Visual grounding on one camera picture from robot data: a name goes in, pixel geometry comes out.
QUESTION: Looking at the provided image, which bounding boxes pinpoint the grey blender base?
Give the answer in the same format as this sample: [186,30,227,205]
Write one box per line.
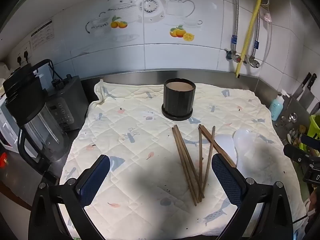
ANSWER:
[46,74,90,132]

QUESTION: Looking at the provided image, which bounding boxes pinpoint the green plastic basket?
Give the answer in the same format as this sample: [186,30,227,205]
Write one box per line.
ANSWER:
[299,114,320,202]

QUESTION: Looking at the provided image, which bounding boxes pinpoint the metal valve red handle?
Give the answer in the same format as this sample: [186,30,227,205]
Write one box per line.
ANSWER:
[225,49,243,63]

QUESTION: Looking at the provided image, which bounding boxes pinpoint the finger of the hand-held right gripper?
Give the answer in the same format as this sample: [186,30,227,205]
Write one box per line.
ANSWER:
[301,134,320,147]
[284,144,312,163]

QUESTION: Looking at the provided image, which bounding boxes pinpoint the wall power outlet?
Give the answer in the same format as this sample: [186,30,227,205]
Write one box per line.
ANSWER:
[16,44,32,64]

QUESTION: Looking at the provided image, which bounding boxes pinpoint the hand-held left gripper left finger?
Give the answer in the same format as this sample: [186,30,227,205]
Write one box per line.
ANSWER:
[28,154,111,240]

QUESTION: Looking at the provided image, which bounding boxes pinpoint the yellow gas hose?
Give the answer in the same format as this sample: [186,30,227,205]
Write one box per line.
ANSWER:
[235,0,263,78]

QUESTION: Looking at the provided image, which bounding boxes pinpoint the blue soap bottle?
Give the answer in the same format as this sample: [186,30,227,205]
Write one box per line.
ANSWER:
[269,94,285,121]

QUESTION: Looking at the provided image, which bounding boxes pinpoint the glass blender jug black lid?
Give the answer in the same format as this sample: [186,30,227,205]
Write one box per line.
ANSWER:
[2,59,72,167]

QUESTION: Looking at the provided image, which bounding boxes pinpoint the black utensil holder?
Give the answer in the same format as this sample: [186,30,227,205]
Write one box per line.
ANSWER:
[161,78,194,120]

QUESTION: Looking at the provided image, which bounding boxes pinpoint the white soup spoon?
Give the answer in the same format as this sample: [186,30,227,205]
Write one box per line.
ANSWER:
[232,128,259,167]
[215,134,238,162]

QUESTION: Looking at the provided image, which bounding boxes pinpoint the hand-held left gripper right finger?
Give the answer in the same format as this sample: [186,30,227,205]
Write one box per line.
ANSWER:
[211,153,295,240]

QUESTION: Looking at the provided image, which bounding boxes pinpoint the clear plastic tube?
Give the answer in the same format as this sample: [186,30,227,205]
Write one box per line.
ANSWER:
[260,5,273,65]

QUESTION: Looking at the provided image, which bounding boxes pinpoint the cream quilted printed cloth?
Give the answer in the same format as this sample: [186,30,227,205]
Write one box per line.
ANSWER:
[59,79,304,239]

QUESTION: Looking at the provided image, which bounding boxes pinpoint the white wall label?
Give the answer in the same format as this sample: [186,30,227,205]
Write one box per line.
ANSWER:
[30,20,54,50]

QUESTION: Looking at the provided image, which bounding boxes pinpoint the metal angle valve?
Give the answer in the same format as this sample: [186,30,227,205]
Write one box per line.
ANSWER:
[244,55,262,68]

